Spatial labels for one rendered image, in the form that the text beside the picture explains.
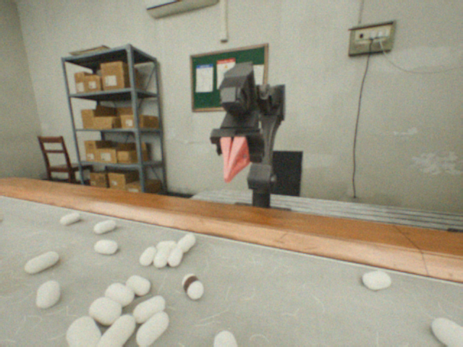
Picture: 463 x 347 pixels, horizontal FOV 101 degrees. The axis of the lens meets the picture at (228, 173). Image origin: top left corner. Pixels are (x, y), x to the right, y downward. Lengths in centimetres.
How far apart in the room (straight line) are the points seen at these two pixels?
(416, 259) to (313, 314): 19
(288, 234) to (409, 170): 214
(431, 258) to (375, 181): 199
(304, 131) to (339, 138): 34
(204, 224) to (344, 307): 25
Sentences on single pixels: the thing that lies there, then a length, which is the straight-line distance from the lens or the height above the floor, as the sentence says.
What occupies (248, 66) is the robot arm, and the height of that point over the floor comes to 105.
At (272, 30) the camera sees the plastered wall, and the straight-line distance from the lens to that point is 245.
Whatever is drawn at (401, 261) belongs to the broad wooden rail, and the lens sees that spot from 39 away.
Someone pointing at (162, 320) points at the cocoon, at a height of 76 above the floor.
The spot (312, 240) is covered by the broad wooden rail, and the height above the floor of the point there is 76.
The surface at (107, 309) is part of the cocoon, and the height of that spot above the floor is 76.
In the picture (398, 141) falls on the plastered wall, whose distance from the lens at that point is 237.
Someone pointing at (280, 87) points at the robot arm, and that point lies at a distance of 71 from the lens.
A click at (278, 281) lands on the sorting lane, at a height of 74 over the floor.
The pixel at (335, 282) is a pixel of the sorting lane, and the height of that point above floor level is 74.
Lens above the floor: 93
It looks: 12 degrees down
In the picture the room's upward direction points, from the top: straight up
